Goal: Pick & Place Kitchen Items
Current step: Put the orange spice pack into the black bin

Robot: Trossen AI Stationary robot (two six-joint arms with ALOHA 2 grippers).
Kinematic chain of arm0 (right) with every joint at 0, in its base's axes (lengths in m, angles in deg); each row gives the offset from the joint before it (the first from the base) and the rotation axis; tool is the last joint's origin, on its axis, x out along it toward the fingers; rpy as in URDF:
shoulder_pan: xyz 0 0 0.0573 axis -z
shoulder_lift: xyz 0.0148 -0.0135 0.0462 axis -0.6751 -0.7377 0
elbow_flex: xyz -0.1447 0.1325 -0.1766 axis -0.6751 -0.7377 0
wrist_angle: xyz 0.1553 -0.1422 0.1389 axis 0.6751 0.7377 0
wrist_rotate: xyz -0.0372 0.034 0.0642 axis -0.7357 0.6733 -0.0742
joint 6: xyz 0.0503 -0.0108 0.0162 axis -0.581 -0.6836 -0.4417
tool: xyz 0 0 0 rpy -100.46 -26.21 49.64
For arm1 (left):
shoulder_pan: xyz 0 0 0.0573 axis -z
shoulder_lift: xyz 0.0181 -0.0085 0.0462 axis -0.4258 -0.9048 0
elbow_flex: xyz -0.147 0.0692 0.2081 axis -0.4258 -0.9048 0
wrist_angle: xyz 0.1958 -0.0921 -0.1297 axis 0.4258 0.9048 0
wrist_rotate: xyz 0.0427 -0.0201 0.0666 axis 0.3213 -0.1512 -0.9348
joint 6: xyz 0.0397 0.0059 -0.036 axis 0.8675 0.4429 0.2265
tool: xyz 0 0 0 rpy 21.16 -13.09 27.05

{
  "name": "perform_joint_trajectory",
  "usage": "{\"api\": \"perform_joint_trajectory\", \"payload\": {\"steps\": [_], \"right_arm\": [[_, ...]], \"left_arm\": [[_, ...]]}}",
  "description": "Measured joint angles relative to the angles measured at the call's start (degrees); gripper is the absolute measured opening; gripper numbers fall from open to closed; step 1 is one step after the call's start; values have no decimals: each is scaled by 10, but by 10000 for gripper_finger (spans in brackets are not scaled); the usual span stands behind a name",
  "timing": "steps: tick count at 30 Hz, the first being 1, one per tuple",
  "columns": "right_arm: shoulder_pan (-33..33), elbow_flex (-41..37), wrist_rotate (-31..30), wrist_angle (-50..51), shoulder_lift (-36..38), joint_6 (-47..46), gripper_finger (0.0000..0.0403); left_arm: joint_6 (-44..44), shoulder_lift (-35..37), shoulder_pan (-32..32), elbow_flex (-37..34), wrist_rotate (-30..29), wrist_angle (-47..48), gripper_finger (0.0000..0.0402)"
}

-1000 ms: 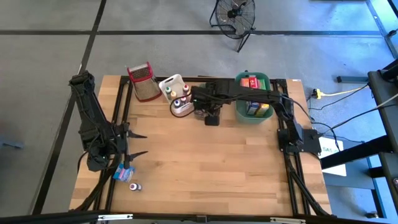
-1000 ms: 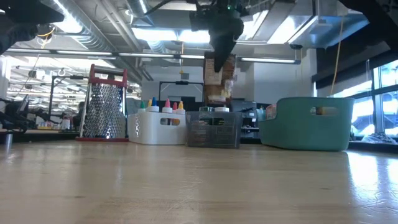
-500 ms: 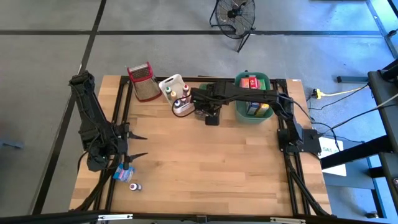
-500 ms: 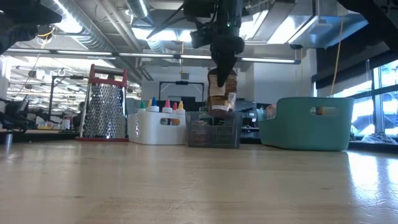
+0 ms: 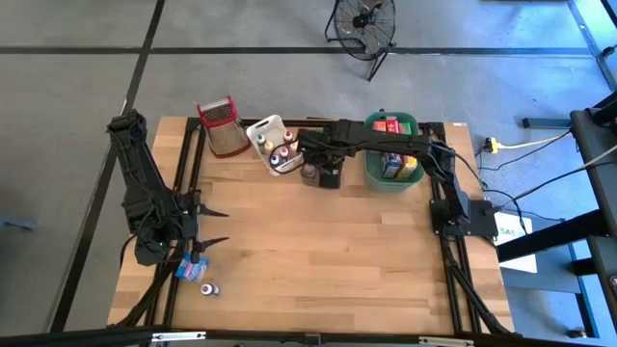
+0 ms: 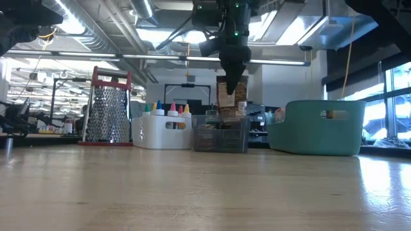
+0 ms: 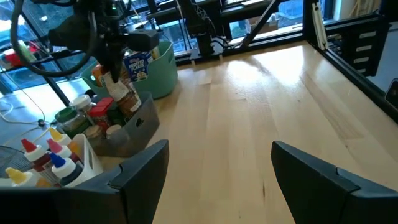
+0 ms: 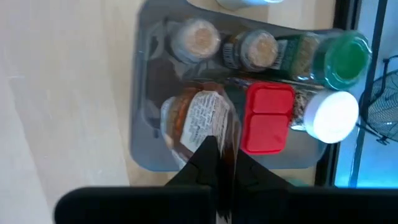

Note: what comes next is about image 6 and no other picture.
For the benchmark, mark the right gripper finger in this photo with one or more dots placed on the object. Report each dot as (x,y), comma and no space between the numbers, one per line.
(233,75)

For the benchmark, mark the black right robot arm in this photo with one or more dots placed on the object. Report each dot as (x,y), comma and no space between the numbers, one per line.
(224,13)

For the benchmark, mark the silver round ceiling duct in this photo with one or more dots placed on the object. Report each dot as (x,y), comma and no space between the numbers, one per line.
(93,38)

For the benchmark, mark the brown pouch with nutrition label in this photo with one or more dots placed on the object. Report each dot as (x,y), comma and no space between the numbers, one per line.
(224,101)

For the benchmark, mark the blue food colouring bottle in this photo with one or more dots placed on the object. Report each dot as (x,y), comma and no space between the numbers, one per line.
(158,109)

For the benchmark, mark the grey tilted monitor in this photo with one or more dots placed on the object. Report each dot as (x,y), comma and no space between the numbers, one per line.
(23,110)

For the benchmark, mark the orange cereal box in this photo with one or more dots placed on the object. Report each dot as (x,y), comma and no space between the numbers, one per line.
(280,115)

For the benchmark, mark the black dome camera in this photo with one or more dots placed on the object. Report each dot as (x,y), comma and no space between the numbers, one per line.
(305,48)

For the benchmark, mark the white plastic bin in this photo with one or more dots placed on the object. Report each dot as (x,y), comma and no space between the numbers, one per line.
(154,134)

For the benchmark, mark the teal plastic bin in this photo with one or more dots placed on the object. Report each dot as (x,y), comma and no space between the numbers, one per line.
(314,138)

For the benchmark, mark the person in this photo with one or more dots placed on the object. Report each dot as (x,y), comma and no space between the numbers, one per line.
(82,120)

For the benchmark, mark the green food colouring bottle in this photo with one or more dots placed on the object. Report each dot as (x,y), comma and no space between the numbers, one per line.
(146,109)

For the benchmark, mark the yellow food colouring bottle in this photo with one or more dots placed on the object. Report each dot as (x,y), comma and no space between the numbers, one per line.
(154,106)

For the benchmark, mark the red storage bin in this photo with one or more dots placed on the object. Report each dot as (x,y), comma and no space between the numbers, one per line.
(107,112)

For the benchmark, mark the ceiling light strip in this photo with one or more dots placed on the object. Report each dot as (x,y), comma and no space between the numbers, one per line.
(144,57)

